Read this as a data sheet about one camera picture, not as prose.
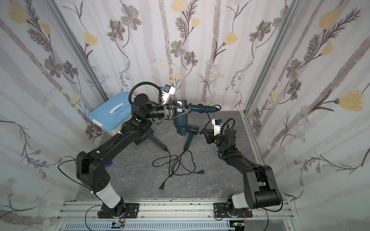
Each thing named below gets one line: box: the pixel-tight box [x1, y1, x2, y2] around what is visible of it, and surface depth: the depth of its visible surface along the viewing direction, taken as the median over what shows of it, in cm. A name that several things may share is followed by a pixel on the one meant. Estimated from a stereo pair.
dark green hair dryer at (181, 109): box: [172, 99, 220, 136], surface depth 62 cm
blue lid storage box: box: [87, 91, 135, 136], surface depth 97 cm
